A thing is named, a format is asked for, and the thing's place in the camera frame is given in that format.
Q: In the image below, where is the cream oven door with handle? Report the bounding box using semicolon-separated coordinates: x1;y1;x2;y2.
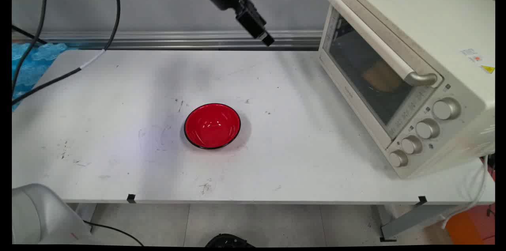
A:
319;0;444;141

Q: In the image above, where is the red bowl with black rim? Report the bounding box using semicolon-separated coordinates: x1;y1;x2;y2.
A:
183;103;242;150

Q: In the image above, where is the golden brown bread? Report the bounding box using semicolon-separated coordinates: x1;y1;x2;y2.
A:
361;63;402;94

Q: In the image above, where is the cream toaster oven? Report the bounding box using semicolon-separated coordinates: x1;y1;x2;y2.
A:
318;0;496;179

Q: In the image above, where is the silver oven knob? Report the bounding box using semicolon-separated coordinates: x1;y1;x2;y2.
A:
415;119;440;140
432;98;461;121
388;149;409;168
400;136;423;155

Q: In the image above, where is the black round floor object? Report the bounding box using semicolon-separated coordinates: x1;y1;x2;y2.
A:
204;234;256;248

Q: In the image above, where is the blue patterned cloth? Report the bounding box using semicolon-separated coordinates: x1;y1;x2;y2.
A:
12;42;80;112

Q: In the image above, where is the grey table leg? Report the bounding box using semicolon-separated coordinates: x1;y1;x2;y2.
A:
379;203;452;242

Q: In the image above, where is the aluminium rail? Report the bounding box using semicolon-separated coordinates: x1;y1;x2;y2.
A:
12;30;323;51

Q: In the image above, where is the black cable with white tape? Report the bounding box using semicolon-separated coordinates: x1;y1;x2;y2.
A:
12;0;121;105

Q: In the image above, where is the thick grey cable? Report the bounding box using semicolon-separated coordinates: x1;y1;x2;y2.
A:
12;0;57;98

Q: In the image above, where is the thin black cable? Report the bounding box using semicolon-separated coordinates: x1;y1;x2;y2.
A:
12;25;49;45

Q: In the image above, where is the black cable on floor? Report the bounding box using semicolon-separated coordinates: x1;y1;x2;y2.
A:
82;220;145;247

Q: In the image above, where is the white power cable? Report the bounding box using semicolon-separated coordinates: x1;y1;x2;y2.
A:
440;155;491;230

